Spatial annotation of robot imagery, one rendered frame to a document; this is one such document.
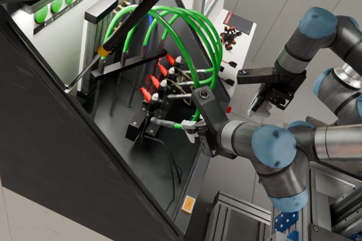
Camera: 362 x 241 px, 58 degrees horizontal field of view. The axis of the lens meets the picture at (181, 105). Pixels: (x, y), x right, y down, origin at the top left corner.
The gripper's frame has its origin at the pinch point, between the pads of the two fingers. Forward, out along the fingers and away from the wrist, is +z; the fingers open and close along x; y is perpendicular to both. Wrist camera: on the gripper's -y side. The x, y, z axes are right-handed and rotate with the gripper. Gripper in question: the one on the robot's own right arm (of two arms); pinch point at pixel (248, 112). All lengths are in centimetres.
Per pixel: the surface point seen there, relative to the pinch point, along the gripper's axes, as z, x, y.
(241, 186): 121, 69, 39
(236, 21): 23, 96, -14
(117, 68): 11.0, 5.2, -44.9
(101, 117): 38, 4, -47
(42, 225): 57, -35, -46
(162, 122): 7.8, -11.6, -22.1
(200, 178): 26.1, -10.5, -3.6
